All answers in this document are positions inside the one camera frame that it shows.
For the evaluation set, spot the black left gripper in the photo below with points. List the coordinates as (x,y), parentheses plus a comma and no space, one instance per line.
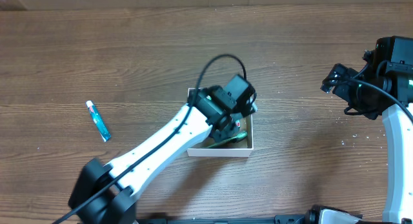
(226,132)

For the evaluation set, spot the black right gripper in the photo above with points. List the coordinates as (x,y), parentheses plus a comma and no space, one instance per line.
(337,79)

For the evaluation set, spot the green white toothbrush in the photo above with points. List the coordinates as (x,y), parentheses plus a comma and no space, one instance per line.
(235,139)

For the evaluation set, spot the teal toothpaste tube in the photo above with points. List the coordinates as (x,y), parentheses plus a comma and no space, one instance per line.
(98,120)

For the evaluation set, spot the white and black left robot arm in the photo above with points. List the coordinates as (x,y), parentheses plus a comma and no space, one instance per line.
(109,193)

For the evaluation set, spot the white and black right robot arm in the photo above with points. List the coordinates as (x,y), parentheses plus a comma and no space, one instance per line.
(396,51)

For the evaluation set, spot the white square cardboard box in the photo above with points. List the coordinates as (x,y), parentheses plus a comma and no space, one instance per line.
(232,151)

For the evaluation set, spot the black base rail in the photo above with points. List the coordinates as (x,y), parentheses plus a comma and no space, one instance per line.
(277,219)

